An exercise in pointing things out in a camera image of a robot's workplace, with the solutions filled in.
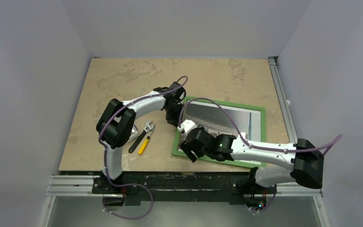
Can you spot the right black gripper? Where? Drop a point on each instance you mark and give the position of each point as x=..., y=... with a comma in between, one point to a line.
x=191, y=143

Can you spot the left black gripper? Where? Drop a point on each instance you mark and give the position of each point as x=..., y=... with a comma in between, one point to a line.
x=174, y=121

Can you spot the green picture frame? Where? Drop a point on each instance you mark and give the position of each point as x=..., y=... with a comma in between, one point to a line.
x=259, y=125

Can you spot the yellow handled screwdriver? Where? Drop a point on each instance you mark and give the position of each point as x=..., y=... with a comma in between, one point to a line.
x=145, y=143

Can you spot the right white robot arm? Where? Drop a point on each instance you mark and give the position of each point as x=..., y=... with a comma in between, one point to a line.
x=299, y=162

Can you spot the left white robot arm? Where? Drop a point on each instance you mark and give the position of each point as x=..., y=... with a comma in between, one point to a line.
x=116, y=122

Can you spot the black adjustable wrench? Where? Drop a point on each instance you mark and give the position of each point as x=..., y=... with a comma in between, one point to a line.
x=148, y=127

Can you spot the clear plastic organizer box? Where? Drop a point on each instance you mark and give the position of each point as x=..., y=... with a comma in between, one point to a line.
x=134, y=134

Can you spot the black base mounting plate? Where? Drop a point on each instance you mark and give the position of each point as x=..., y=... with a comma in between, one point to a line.
x=134, y=187

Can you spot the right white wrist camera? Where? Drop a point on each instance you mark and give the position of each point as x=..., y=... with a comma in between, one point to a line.
x=186, y=126

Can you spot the front aluminium rail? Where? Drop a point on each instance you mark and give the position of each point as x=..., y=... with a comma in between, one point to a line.
x=82, y=185

